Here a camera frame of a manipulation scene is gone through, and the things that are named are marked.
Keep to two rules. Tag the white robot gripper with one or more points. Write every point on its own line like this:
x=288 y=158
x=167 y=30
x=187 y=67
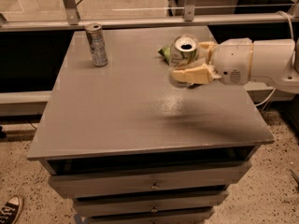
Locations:
x=232 y=61

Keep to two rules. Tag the green jalapeno chip bag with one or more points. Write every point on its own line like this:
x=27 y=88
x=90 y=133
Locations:
x=165 y=52

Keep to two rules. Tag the silver energy drink can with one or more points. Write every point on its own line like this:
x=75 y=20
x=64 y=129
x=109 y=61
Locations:
x=97 y=44

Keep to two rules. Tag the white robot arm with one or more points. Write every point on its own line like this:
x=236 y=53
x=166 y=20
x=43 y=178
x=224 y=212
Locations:
x=272 y=62

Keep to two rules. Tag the metal railing frame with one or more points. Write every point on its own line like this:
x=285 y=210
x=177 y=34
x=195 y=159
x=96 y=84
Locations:
x=43 y=15

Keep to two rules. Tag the white green 7up can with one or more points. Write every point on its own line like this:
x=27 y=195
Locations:
x=183 y=51

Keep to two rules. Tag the black white sneaker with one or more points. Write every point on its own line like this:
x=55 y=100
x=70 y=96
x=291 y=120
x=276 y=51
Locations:
x=11 y=211

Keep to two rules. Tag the grey drawer cabinet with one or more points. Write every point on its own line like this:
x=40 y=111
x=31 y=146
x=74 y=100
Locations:
x=127 y=147

